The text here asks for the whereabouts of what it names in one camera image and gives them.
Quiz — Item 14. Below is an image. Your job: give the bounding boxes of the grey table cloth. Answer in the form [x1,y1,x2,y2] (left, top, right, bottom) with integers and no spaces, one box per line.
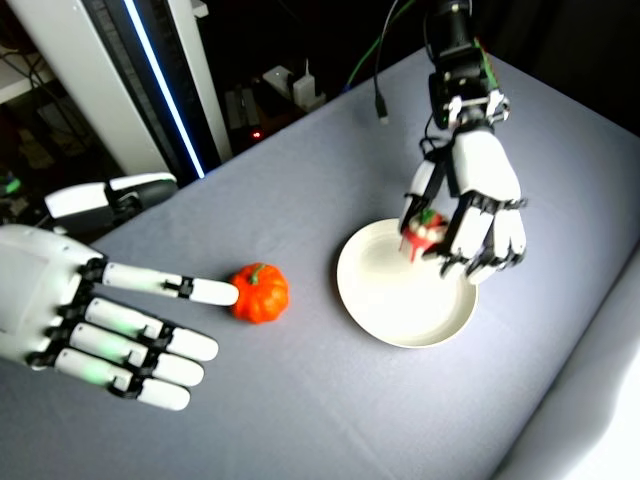
[0,47,640,480]

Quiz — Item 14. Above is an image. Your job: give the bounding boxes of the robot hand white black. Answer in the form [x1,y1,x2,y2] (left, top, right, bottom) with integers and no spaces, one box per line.
[399,127,529,286]
[0,172,241,414]

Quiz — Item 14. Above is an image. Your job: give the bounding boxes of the white adapter box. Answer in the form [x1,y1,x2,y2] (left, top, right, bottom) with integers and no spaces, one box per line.
[262,66,295,97]

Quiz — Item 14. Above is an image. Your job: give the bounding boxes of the green cable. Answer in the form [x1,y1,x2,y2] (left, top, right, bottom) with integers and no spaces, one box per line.
[346,0,417,87]

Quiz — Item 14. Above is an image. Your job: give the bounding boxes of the white column with blue light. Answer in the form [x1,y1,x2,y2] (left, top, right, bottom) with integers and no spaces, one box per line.
[7,0,234,182]

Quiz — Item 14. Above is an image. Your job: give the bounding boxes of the red white toy cupcake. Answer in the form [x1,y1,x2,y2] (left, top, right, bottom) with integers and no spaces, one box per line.
[399,209,449,264]

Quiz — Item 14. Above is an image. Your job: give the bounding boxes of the cream round plate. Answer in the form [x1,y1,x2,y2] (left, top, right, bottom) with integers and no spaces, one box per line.
[335,218,479,350]

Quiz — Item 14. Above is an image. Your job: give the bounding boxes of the orange toy pumpkin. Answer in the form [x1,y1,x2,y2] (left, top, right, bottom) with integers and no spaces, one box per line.
[228,262,291,325]

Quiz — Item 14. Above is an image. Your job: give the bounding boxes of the black cable with plug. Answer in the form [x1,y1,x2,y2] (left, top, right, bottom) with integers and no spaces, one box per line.
[372,0,402,125]

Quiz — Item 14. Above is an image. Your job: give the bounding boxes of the black device with red light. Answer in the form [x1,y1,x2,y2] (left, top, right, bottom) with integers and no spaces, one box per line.
[223,85,267,144]

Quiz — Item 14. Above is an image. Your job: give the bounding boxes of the white shelf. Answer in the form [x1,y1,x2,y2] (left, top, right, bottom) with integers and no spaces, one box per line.
[0,47,51,105]

